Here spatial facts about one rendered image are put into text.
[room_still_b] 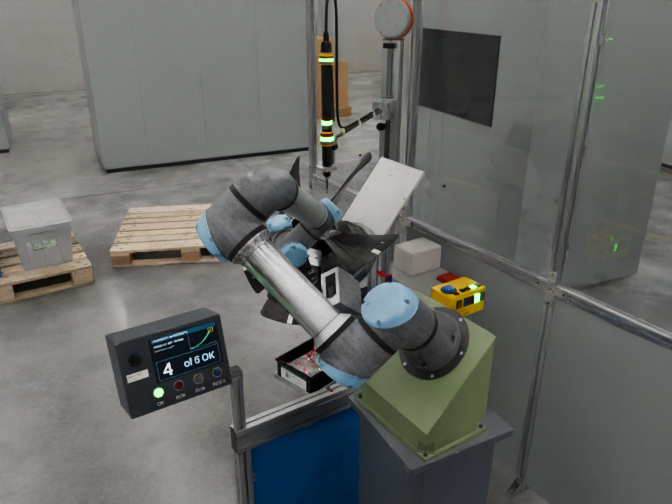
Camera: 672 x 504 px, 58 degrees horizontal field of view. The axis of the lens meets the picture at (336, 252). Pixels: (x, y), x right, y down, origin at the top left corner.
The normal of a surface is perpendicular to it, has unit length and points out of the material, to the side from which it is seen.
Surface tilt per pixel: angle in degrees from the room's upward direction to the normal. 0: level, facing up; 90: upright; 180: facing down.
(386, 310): 37
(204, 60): 90
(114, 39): 90
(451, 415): 90
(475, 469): 90
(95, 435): 0
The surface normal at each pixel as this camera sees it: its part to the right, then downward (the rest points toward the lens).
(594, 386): -0.83, 0.22
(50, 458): 0.00, -0.91
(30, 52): 0.43, 0.36
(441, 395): -0.58, -0.50
